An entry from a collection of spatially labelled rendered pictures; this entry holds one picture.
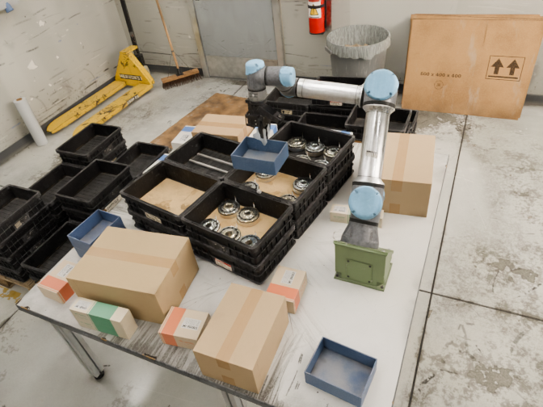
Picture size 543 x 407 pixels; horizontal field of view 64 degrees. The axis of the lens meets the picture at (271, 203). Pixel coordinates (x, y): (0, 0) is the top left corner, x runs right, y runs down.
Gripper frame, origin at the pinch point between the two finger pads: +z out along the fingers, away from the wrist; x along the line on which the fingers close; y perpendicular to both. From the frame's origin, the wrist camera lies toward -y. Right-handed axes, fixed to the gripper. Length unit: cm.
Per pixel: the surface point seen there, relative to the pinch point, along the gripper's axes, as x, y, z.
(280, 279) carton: 40, -22, 37
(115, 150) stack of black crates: -54, 158, 62
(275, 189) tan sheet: -5.0, 0.4, 28.5
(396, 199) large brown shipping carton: -20, -55, 31
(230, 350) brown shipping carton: 80, -23, 31
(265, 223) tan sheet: 18.2, -5.4, 30.0
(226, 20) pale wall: -273, 182, 26
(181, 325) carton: 73, 4, 39
